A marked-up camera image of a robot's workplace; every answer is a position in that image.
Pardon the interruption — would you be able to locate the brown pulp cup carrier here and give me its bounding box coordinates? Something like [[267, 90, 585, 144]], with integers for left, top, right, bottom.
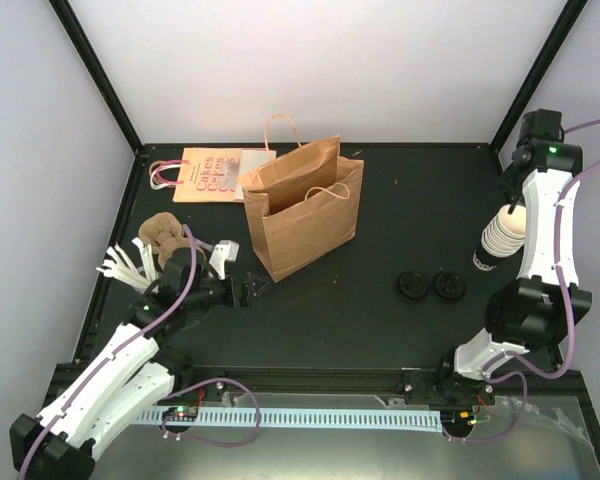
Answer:
[[138, 212, 189, 260]]

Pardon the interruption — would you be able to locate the brown paper bag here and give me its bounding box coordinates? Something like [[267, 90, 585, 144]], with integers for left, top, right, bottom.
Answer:
[[237, 114, 364, 282]]

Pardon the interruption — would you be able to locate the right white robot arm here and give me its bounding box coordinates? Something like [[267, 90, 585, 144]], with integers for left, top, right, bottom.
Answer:
[[434, 109, 592, 404]]

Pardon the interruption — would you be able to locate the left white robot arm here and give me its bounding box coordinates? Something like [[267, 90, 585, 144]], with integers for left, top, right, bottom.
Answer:
[[9, 234, 260, 479]]

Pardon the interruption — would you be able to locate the black coffee cup lid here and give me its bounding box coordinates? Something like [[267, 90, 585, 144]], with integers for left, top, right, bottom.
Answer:
[[432, 271, 466, 303], [396, 270, 430, 302]]

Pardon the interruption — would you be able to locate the white plastic cutlery bundle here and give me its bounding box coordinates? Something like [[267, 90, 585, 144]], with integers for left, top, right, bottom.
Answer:
[[96, 237, 161, 295]]

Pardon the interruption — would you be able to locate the stack of white paper cups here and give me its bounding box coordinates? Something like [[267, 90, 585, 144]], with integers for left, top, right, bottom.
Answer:
[[480, 204, 527, 258]]

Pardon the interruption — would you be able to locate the printed orange paper bag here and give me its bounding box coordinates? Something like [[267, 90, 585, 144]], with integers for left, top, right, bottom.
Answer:
[[149, 147, 277, 203]]

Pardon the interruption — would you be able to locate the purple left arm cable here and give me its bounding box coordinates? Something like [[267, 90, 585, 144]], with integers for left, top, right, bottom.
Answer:
[[16, 224, 199, 480]]

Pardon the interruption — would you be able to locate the perforated white metal rail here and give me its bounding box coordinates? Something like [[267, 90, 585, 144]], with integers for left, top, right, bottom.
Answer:
[[138, 406, 442, 433]]

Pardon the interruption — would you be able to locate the purple cable loop at rail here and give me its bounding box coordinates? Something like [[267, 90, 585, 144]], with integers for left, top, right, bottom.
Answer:
[[160, 371, 264, 444]]

